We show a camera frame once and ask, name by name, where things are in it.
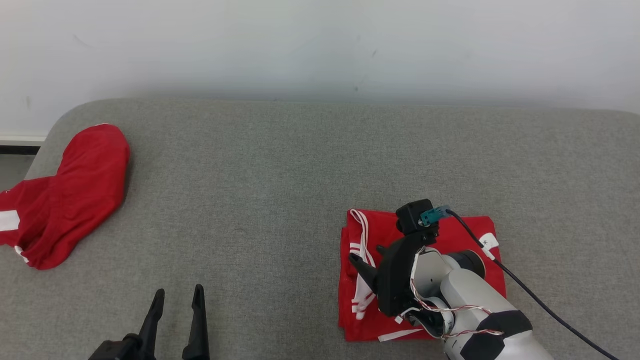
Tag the red basketball jersey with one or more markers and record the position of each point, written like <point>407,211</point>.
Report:
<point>360,320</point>

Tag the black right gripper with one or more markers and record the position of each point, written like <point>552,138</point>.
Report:
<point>395,280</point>

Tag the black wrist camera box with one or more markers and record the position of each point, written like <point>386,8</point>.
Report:
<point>411,216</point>

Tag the red shorts with white stripe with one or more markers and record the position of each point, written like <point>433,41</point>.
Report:
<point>75,210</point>

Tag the white wall baseboard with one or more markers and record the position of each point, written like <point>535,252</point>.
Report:
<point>20,138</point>

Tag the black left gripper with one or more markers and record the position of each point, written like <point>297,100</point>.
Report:
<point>117,350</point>

